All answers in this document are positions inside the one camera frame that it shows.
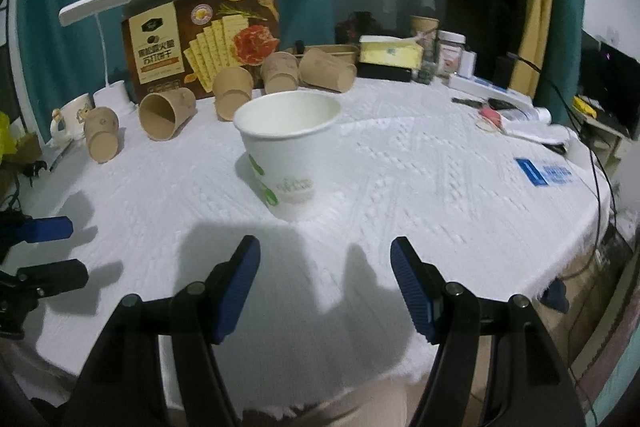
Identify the yellow plastic bag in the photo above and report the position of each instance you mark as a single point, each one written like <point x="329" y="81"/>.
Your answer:
<point x="6" y="137"/>

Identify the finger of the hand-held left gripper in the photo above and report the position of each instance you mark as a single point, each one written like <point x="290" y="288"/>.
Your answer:
<point x="47" y="229"/>
<point x="55" y="276"/>

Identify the tall kraft paper cup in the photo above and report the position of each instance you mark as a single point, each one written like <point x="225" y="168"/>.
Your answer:
<point x="425" y="27"/>

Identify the brown paper cup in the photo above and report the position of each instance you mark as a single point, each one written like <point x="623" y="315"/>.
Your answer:
<point x="327" y="69"/>
<point x="167" y="112"/>
<point x="102" y="134"/>
<point x="232" y="92"/>
<point x="280" y="72"/>

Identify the flat black box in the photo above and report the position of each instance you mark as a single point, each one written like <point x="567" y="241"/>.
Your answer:
<point x="382" y="73"/>

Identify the white paper cup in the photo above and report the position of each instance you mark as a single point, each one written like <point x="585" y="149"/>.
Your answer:
<point x="285" y="157"/>

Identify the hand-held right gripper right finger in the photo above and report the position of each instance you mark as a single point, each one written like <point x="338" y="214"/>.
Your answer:
<point x="411" y="292"/>

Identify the white printed mug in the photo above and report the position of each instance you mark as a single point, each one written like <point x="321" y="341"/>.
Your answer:
<point x="75" y="117"/>

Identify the brown cracker box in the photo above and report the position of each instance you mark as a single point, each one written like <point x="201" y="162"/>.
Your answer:
<point x="165" y="52"/>

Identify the small black box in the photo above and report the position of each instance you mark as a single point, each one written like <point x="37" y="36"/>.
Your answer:
<point x="504" y="72"/>

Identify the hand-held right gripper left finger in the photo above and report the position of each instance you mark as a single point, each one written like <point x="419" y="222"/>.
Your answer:
<point x="240" y="292"/>

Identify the yellow tissue box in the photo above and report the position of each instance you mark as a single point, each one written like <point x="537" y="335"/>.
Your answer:
<point x="390" y="52"/>

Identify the small black animal figure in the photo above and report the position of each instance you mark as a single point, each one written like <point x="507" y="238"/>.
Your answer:
<point x="36" y="169"/>

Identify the black monitor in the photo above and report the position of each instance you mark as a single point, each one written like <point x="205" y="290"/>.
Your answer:
<point x="612" y="82"/>

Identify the small white box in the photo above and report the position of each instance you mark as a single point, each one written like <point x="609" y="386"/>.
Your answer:
<point x="469" y="64"/>

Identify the clear jar white lid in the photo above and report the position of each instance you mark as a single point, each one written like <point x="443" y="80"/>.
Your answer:
<point x="451" y="54"/>

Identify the blue card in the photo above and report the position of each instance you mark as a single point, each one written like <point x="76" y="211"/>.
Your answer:
<point x="542" y="172"/>

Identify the white power strip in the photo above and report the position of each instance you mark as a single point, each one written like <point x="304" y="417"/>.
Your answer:
<point x="480" y="86"/>

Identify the white desk lamp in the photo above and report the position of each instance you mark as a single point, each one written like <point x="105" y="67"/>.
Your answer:
<point x="102" y="2"/>

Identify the white textured tablecloth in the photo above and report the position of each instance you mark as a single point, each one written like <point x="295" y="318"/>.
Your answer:
<point x="400" y="187"/>

